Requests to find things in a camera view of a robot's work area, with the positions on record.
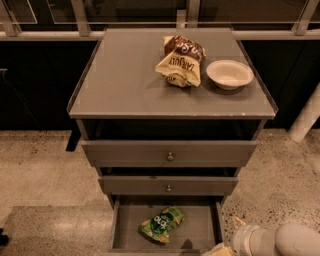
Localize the brass middle drawer knob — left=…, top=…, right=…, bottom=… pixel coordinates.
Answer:
left=166, top=185, right=172, bottom=193

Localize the brass top drawer knob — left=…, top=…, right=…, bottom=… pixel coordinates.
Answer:
left=167, top=152, right=175, bottom=162

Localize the grey top drawer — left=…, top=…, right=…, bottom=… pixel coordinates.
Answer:
left=82, top=140, right=257, bottom=168

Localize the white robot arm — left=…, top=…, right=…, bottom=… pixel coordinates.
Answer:
left=201, top=223, right=320, bottom=256

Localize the brown yellow chip bag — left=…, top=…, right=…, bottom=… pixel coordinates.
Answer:
left=155, top=35, right=206, bottom=88

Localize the grey middle drawer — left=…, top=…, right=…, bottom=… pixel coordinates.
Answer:
left=98, top=176, right=238, bottom=196

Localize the white metal railing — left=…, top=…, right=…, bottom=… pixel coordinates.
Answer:
left=0, top=0, right=320, bottom=40

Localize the white pole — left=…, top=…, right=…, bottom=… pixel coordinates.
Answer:
left=288, top=82, right=320, bottom=142

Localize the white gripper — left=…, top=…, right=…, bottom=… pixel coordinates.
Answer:
left=201, top=217, right=259, bottom=256

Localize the grey drawer cabinet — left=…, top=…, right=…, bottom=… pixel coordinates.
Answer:
left=66, top=27, right=279, bottom=256

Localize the grey bottom drawer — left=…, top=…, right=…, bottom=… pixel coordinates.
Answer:
left=107, top=196, right=225, bottom=256

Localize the brass drawer knob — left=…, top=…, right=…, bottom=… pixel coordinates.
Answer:
left=166, top=185, right=172, bottom=193
left=167, top=152, right=175, bottom=162

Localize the grey drawer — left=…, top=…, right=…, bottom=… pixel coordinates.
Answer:
left=98, top=176, right=238, bottom=196
left=82, top=140, right=257, bottom=168
left=107, top=196, right=225, bottom=256

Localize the white paper bowl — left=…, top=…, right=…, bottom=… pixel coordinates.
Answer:
left=206, top=60, right=254, bottom=90

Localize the black object at floor edge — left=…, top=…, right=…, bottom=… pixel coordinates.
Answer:
left=0, top=228, right=9, bottom=246

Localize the green rice chip bag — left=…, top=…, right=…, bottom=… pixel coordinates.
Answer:
left=140, top=206, right=185, bottom=244

